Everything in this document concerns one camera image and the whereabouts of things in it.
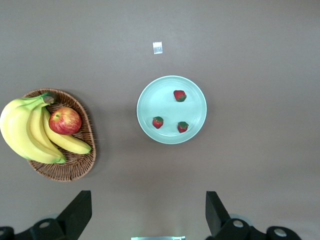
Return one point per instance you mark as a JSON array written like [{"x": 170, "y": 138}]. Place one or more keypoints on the red apple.
[{"x": 65, "y": 121}]

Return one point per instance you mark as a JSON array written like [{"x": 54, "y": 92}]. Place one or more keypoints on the yellow banana bunch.
[{"x": 17, "y": 125}]

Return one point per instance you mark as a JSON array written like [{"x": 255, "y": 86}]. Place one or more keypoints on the brown wicker basket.
[{"x": 75, "y": 170}]

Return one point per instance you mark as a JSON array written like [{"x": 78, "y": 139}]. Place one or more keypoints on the pale green round plate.
[{"x": 165, "y": 105}]

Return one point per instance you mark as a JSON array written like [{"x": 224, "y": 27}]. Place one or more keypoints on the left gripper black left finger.
[{"x": 72, "y": 217}]

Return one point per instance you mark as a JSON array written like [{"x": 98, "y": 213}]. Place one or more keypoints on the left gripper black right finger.
[{"x": 220, "y": 225}]

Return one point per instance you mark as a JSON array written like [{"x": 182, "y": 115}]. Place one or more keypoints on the brown table cover sheet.
[{"x": 250, "y": 50}]

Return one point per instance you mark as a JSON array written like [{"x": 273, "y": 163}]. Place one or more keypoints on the red strawberry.
[
  {"x": 182, "y": 127},
  {"x": 158, "y": 123},
  {"x": 179, "y": 95}
]

